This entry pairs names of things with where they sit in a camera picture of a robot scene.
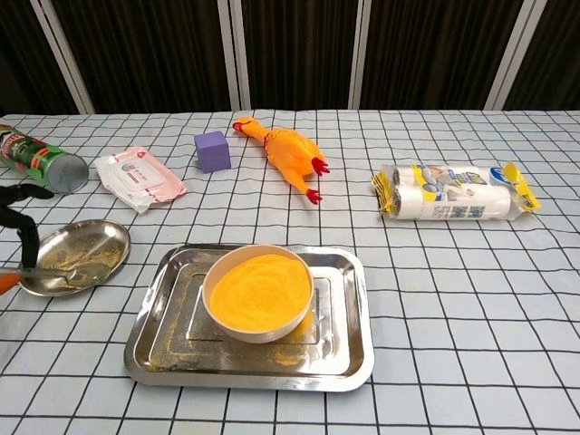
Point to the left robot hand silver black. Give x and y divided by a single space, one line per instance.
29 244

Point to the small metal spoon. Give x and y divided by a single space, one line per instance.
88 274

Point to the bowl of yellow powder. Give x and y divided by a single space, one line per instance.
258 294

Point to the rectangular steel tray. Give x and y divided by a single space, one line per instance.
335 362

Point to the checkered light blue tablecloth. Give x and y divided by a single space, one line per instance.
453 317

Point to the round steel plate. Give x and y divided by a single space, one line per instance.
90 240

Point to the green chip can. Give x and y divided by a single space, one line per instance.
41 156

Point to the pink wet wipes pack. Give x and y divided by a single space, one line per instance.
136 179

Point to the purple foam cube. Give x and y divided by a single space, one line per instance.
213 151

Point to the orange rubber chicken toy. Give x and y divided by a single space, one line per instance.
290 151

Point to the white trash bag rolls pack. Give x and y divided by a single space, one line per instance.
453 192

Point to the dark folding screen white frame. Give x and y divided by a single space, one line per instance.
294 45

